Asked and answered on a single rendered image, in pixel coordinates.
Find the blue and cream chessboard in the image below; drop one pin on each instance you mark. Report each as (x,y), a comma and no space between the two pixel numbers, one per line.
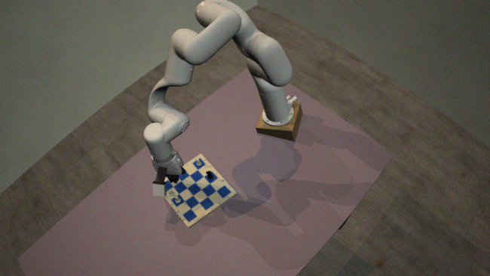
(199,195)

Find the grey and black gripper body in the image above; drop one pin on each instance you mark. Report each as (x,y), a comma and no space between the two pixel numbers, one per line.
(173,166)

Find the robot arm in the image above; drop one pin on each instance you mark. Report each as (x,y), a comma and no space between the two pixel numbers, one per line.
(222,24)

